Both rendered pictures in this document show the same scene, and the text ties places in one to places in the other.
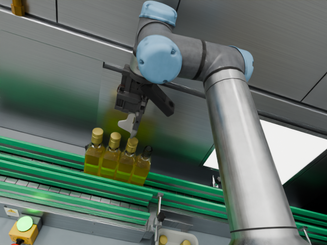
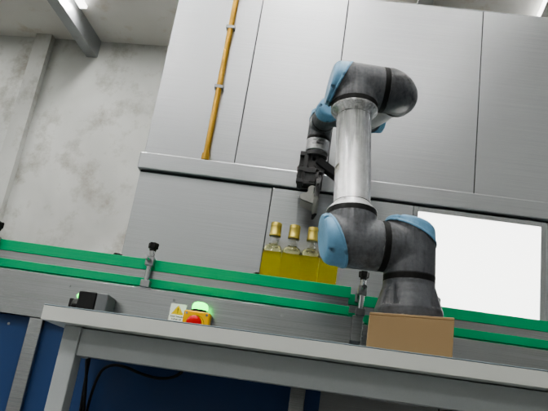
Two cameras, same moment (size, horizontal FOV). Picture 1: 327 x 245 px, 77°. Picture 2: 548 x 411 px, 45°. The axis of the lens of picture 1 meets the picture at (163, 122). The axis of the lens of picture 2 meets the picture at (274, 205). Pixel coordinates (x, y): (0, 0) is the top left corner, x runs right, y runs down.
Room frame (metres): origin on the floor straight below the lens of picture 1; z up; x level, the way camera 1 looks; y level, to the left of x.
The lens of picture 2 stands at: (-1.45, -0.29, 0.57)
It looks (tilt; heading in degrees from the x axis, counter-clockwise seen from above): 18 degrees up; 14
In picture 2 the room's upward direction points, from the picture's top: 9 degrees clockwise
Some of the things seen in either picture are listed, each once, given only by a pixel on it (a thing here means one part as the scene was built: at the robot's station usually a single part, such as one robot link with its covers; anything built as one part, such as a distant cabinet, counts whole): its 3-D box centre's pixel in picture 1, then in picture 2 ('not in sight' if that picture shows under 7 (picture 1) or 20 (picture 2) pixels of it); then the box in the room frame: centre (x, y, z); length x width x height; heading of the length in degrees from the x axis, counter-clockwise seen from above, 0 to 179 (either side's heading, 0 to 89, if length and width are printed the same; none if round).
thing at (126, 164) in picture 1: (124, 170); (307, 283); (0.47, 0.07, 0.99); 0.06 x 0.06 x 0.21; 10
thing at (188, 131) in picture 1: (210, 137); (402, 255); (0.65, -0.20, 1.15); 0.90 x 0.03 x 0.34; 100
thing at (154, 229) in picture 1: (157, 216); (360, 295); (0.37, -0.11, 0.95); 0.17 x 0.03 x 0.12; 10
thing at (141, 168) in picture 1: (138, 174); (325, 285); (0.48, 0.01, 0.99); 0.06 x 0.06 x 0.21; 10
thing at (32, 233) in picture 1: (26, 230); (196, 326); (0.23, 0.31, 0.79); 0.07 x 0.07 x 0.07; 10
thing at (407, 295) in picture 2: not in sight; (408, 298); (0.02, -0.25, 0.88); 0.15 x 0.15 x 0.10
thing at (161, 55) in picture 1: (166, 54); (332, 114); (0.37, 0.04, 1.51); 0.11 x 0.11 x 0.08; 20
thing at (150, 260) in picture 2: not in sight; (148, 263); (0.22, 0.48, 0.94); 0.07 x 0.04 x 0.13; 10
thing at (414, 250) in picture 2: not in sight; (406, 247); (0.02, -0.23, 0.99); 0.13 x 0.12 x 0.14; 110
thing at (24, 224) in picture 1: (24, 223); (200, 307); (0.23, 0.31, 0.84); 0.04 x 0.04 x 0.03
